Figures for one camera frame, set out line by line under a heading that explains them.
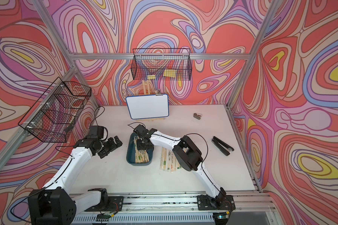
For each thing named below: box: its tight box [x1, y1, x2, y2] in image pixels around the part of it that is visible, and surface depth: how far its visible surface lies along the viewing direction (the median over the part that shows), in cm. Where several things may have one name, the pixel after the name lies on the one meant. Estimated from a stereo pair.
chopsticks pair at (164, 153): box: [161, 146, 168, 171], surface depth 91 cm
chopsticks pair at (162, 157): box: [160, 146, 165, 170], surface depth 92 cm
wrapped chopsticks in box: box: [133, 135, 150, 164], surface depth 91 cm
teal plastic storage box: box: [126, 131, 154, 166], surface depth 92 cm
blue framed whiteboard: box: [125, 93, 169, 120], surface depth 101 cm
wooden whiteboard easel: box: [135, 79, 165, 122], surface depth 96 cm
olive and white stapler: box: [193, 112, 202, 120], surface depth 113 cm
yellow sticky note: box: [162, 68, 177, 78], surface depth 92 cm
